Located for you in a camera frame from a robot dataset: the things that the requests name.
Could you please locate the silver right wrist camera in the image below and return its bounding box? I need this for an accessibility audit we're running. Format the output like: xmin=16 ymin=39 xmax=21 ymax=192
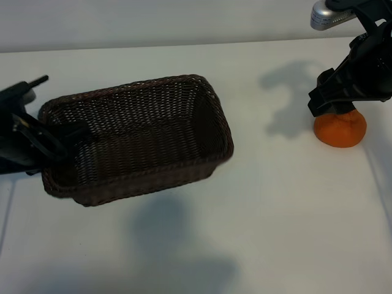
xmin=309 ymin=0 xmax=368 ymax=32

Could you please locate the orange fruit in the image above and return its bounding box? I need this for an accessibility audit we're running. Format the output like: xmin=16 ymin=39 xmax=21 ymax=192
xmin=313 ymin=108 xmax=368 ymax=149

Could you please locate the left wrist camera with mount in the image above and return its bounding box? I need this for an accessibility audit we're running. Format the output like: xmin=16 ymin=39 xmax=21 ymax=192
xmin=0 ymin=74 xmax=50 ymax=107

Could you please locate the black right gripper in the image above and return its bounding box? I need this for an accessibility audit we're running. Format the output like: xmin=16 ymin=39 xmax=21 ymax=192
xmin=307 ymin=21 xmax=392 ymax=118

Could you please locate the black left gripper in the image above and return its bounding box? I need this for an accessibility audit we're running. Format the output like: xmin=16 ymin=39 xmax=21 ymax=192
xmin=0 ymin=111 xmax=90 ymax=177

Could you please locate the dark brown woven wicker basket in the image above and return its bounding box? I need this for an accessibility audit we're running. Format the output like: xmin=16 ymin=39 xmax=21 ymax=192
xmin=38 ymin=73 xmax=235 ymax=208

